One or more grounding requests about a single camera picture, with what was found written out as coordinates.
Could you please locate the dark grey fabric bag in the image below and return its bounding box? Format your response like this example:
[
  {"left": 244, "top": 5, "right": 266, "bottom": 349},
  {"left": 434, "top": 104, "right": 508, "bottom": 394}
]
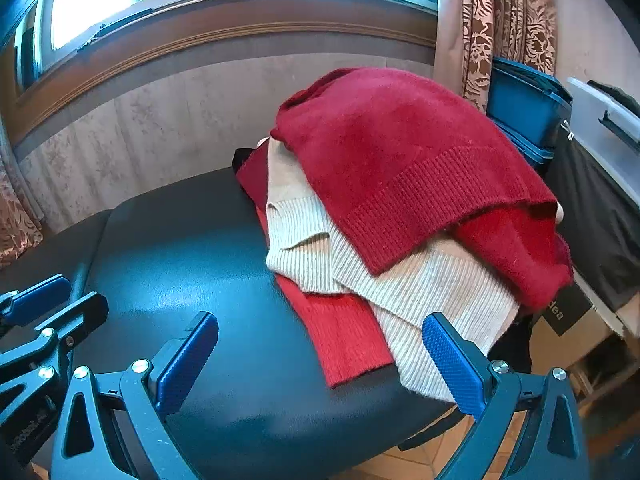
[{"left": 544, "top": 122, "right": 640, "bottom": 313}]

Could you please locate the cardboard box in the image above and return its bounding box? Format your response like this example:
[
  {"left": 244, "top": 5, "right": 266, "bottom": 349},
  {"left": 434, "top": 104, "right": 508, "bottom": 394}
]
[{"left": 529, "top": 280, "right": 628, "bottom": 378}]

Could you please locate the white translucent plastic bin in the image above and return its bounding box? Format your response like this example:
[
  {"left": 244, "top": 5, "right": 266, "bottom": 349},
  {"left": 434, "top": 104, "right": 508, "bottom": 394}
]
[{"left": 565, "top": 76, "right": 640, "bottom": 171}]

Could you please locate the red ribbed knit sweater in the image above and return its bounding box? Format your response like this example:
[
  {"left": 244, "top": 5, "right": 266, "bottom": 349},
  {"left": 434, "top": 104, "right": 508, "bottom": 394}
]
[{"left": 235, "top": 150, "right": 397, "bottom": 390}]

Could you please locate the blue plastic storage bin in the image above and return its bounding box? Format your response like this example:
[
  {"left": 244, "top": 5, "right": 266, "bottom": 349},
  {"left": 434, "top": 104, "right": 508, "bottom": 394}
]
[
  {"left": 492, "top": 119, "right": 557, "bottom": 171},
  {"left": 486, "top": 56, "right": 573, "bottom": 150}
]

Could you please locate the wooden window sill moulding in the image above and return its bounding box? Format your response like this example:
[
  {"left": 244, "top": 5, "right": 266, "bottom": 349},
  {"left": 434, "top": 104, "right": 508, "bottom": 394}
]
[{"left": 10, "top": 7, "right": 441, "bottom": 156}]

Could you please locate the red fuzzy knit sweater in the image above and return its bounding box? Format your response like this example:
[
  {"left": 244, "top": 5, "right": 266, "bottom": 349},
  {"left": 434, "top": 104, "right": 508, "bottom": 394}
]
[{"left": 270, "top": 67, "right": 575, "bottom": 312}]

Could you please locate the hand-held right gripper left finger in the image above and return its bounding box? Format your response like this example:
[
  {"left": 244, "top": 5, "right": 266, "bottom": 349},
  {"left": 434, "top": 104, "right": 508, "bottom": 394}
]
[{"left": 50, "top": 311, "right": 219, "bottom": 480}]

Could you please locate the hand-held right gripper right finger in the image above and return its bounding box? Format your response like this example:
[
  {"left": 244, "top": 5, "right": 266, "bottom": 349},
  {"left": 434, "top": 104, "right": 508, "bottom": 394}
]
[{"left": 422, "top": 311, "right": 591, "bottom": 480}]

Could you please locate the beige ribbed knit sweater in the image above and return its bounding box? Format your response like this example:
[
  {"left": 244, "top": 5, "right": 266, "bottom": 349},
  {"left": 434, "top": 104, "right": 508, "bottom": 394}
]
[{"left": 257, "top": 136, "right": 521, "bottom": 403}]

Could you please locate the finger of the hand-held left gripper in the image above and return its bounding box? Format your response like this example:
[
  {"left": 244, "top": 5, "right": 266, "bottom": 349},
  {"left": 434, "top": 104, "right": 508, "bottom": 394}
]
[
  {"left": 0, "top": 292, "right": 109, "bottom": 411},
  {"left": 0, "top": 274, "right": 72, "bottom": 333}
]

